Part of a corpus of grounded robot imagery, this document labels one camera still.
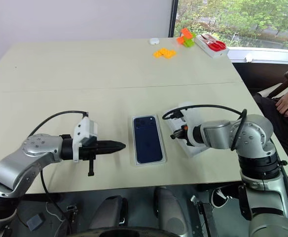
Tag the black chair armrest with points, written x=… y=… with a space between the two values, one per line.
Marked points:
x=280 y=82

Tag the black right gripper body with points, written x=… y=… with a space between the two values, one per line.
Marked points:
x=182 y=132

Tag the red scissors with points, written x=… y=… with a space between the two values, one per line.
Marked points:
x=218 y=46

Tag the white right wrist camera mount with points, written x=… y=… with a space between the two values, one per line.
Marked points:
x=192 y=118

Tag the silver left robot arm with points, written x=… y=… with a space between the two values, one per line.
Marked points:
x=23 y=160

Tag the green building block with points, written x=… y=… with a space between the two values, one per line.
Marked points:
x=189 y=43

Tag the small black connector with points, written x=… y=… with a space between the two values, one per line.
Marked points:
x=72 y=211

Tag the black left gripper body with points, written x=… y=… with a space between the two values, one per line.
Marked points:
x=89 y=149

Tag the white earbuds case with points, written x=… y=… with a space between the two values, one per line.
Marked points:
x=154 y=41

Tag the small grey block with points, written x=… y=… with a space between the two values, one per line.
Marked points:
x=35 y=222

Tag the black window frame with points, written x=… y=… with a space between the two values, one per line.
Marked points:
x=173 y=17

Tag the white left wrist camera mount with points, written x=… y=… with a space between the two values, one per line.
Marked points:
x=83 y=128

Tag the yellow building blocks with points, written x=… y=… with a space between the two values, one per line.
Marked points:
x=165 y=53

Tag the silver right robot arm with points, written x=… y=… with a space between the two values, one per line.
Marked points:
x=252 y=138

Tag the white phone box lid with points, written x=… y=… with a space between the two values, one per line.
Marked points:
x=188 y=151

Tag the seated person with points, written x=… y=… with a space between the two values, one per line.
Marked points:
x=282 y=128

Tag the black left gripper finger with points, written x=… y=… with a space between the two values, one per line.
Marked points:
x=110 y=150
x=112 y=144

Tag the dark blue smartphone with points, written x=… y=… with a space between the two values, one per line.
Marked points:
x=147 y=139

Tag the dark grey rounded shape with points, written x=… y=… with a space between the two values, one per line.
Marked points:
x=168 y=209

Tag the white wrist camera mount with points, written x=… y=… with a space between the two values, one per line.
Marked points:
x=83 y=128
x=192 y=118

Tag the white flat box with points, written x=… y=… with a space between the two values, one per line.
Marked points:
x=214 y=54

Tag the metal bracket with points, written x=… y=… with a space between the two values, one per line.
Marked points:
x=204 y=214

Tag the white phone box base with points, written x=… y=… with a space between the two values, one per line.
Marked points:
x=133 y=148

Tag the orange building block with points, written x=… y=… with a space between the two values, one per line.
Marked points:
x=184 y=34

